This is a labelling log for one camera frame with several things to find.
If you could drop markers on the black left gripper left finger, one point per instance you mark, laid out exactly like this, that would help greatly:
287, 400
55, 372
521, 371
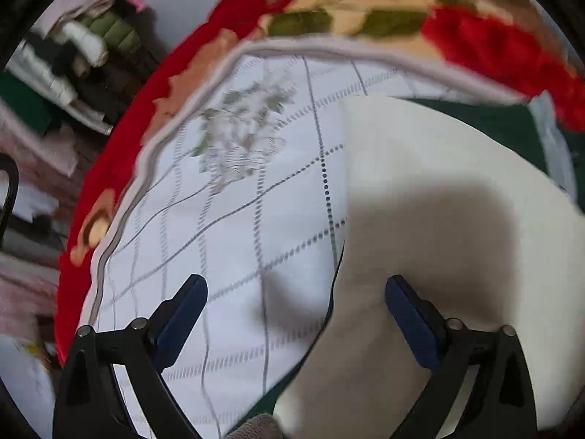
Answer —
89, 402

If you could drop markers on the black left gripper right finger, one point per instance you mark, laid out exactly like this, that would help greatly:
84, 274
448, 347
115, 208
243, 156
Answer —
501, 402

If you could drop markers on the green white varsity jacket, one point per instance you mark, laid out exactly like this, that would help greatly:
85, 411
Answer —
476, 230

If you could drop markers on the clothes rack with garments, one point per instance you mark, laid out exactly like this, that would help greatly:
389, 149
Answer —
70, 70

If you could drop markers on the white quilted floral mat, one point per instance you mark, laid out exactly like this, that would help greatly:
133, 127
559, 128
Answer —
246, 187

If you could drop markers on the red floral fleece blanket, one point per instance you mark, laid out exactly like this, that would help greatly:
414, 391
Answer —
504, 40

